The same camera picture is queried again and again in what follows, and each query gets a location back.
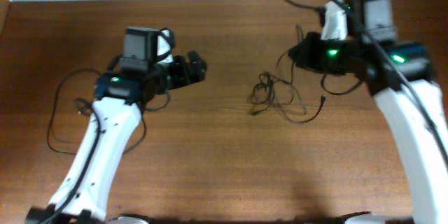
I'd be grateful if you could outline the black USB cable thin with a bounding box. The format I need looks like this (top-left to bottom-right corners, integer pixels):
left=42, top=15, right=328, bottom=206
left=247, top=24, right=327, bottom=125

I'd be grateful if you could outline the black USB cable thick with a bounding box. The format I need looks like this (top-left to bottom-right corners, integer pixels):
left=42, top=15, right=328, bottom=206
left=46, top=68, right=147, bottom=156

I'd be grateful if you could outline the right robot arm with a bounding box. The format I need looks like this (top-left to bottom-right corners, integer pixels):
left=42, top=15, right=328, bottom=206
left=288, top=0, right=447, bottom=223

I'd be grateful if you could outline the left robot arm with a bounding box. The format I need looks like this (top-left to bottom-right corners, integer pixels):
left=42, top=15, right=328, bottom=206
left=25, top=27, right=207, bottom=223

